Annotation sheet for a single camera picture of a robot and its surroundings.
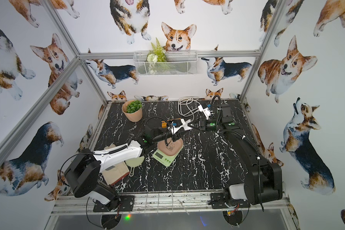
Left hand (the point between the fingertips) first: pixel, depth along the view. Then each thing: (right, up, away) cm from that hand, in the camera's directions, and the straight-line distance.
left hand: (188, 123), depth 75 cm
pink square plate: (-9, -17, +15) cm, 24 cm away
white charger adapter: (-2, -2, -2) cm, 3 cm away
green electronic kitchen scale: (-14, -23, +11) cm, 29 cm away
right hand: (0, -1, -1) cm, 1 cm away
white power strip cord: (0, +12, +38) cm, 40 cm away
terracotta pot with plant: (-38, +8, +25) cm, 46 cm away
